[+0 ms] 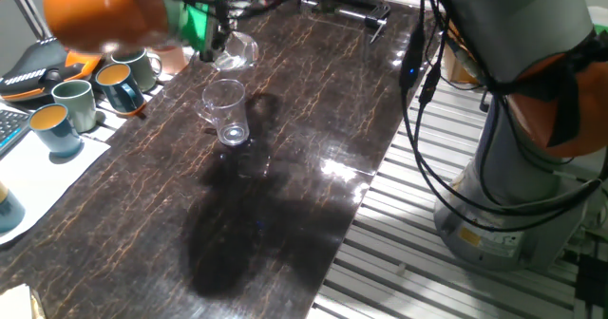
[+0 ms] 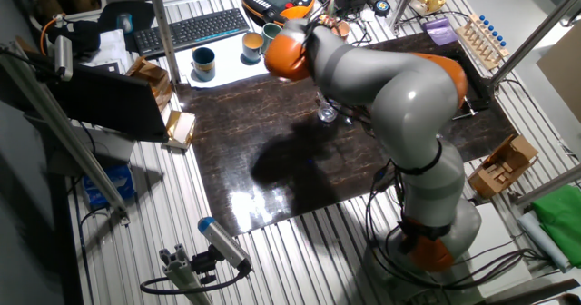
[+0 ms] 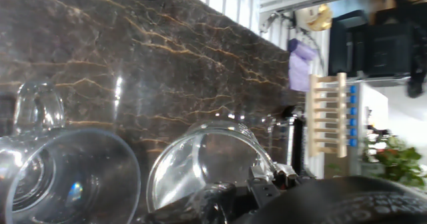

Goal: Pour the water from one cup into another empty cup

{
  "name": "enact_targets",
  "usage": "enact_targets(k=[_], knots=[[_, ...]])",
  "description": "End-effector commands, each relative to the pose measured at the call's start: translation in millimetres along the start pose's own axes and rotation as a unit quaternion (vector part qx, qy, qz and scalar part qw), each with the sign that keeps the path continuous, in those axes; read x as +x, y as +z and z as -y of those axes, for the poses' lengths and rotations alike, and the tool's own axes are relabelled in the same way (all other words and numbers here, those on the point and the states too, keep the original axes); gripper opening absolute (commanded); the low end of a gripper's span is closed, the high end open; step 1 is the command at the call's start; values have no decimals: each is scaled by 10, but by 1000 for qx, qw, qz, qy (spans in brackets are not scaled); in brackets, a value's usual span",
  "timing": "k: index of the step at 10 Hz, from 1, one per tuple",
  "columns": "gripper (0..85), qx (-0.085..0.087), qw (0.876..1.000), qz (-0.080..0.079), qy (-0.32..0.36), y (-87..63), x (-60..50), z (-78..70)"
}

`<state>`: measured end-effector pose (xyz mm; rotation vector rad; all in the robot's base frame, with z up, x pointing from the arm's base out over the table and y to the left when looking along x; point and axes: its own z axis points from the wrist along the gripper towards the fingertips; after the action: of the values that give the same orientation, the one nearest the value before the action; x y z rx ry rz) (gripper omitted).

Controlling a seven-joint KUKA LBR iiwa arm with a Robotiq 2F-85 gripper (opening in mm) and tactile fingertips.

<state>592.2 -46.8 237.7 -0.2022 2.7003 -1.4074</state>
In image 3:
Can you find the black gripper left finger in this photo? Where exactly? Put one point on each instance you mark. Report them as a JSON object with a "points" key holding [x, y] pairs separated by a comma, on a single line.
{"points": [[200, 207]]}

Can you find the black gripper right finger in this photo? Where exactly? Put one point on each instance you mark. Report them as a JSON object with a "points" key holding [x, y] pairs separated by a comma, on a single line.
{"points": [[267, 180]]}

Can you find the clear glass beaker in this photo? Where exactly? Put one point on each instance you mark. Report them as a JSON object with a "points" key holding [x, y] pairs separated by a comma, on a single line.
{"points": [[187, 164]]}

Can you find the blue capped test tube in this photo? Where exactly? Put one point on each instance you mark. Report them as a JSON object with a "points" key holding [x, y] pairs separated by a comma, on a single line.
{"points": [[353, 121], [353, 132], [353, 111], [353, 142], [353, 99], [353, 89]]}

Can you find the wooden test tube rack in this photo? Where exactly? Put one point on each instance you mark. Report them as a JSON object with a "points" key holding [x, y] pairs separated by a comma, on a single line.
{"points": [[341, 117]]}

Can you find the green leafy plant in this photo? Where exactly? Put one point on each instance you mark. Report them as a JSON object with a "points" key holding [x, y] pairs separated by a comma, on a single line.
{"points": [[400, 164]]}

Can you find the dark marble pattern mat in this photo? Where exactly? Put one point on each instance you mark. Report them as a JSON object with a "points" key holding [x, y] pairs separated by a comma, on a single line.
{"points": [[133, 50]]}

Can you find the gold foil object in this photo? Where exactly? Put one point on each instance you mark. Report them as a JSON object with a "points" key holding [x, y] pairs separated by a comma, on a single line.
{"points": [[320, 19]]}

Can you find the black machine housing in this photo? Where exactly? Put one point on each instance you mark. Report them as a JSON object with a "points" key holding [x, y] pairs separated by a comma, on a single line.
{"points": [[383, 47]]}

